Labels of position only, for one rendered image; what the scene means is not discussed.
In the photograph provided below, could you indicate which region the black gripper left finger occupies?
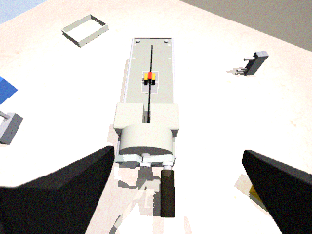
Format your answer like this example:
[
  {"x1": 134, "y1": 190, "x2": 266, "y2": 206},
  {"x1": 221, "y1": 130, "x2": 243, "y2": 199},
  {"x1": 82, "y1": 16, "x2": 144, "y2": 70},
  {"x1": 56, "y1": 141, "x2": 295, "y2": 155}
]
[{"x1": 0, "y1": 145, "x2": 115, "y2": 234}]

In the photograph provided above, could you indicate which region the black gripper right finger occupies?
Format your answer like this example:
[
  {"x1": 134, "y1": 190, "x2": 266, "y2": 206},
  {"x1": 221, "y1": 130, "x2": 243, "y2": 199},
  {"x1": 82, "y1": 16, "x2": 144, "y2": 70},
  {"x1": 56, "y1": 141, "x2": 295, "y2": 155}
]
[{"x1": 242, "y1": 150, "x2": 312, "y2": 234}]

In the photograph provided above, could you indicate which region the blue box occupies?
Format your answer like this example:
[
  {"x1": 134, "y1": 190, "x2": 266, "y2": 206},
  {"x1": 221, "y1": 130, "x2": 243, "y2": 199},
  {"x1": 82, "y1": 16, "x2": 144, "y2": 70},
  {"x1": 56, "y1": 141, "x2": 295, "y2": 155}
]
[{"x1": 0, "y1": 77, "x2": 18, "y2": 105}]

